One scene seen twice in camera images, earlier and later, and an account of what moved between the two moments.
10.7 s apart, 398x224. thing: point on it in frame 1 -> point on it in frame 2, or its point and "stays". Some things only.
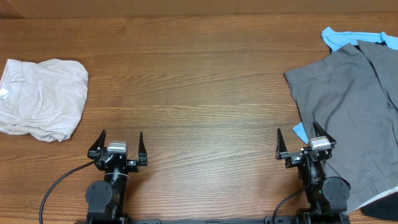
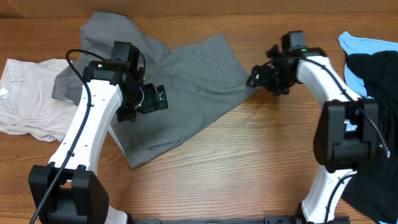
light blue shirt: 336,40 -> 352,45
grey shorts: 352,96 -> 199,79
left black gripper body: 130,166 -> 143,101
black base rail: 293,219 stays
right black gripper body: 293,159 -> 277,80
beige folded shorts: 45,99 stays
